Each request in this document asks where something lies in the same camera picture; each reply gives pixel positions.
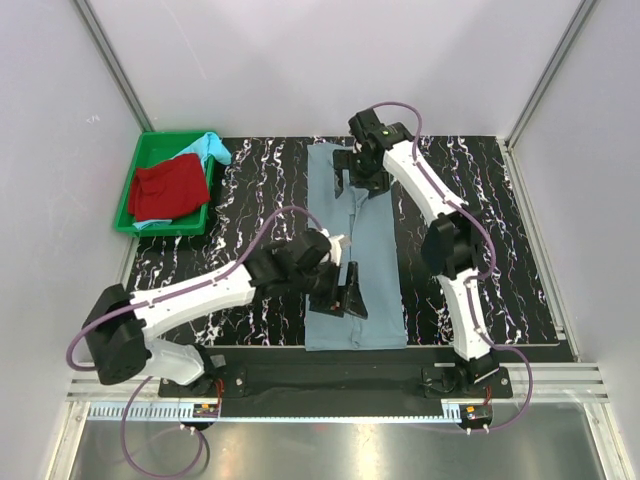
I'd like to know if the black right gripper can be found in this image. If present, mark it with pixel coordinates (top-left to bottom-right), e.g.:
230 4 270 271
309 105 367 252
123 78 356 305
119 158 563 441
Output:
332 150 389 201

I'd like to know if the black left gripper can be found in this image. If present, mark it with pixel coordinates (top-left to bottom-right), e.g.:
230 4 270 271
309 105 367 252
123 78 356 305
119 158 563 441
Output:
291 260 366 318

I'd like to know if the grey-blue polo shirt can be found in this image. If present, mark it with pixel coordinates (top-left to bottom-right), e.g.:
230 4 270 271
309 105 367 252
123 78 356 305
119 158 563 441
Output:
305 143 407 351

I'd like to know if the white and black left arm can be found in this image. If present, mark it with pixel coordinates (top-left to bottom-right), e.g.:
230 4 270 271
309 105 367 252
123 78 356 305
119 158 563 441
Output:
83 228 368 397

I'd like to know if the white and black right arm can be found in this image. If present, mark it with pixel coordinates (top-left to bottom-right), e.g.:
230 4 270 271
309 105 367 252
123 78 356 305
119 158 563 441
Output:
333 107 499 397

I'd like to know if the light blue t shirt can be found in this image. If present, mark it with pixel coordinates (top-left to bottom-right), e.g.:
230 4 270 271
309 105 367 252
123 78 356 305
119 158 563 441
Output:
130 131 233 232

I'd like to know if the right connector box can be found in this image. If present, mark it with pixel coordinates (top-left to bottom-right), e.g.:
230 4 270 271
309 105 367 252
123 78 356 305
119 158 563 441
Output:
462 404 493 423

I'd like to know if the connector box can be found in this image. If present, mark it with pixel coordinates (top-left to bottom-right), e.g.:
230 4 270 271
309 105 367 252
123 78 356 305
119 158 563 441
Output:
462 404 493 423
192 403 221 419

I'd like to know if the left connector box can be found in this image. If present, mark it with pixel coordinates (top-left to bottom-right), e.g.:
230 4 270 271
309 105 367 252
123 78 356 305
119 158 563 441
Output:
192 403 221 419

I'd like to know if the green plastic tray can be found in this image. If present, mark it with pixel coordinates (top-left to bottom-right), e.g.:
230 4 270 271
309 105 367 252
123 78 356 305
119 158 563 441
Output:
114 130 220 237

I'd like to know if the red t shirt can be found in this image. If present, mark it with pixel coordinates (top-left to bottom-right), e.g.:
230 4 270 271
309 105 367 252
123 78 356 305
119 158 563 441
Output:
127 153 210 222

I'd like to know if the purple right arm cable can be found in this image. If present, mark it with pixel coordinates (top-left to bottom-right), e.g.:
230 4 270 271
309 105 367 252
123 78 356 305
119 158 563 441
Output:
372 101 534 434

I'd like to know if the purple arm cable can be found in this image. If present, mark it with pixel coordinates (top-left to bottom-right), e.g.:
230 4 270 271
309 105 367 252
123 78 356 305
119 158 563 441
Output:
64 205 331 474
372 101 534 434

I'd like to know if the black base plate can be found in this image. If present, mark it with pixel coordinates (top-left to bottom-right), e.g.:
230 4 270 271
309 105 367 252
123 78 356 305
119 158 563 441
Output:
158 344 515 419

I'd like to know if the aluminium front rail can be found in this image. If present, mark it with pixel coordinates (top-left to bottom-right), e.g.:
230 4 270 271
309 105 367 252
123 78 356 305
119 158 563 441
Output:
47 362 636 480

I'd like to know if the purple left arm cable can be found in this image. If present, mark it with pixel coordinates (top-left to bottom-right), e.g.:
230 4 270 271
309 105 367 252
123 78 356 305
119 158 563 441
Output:
64 205 331 474

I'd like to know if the white slotted cable duct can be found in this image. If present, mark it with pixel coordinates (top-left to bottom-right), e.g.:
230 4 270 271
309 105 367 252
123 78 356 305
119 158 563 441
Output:
88 400 462 424

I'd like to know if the right aluminium corner post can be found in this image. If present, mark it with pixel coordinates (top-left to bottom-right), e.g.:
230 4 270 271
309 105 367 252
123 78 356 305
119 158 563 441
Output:
504 0 600 150

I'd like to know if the aluminium corner post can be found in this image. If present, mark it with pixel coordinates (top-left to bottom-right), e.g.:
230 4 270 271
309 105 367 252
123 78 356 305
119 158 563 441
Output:
504 0 600 150
71 0 154 132

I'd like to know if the left aluminium corner post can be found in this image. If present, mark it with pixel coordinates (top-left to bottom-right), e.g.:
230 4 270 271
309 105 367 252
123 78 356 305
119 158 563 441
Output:
71 0 154 132

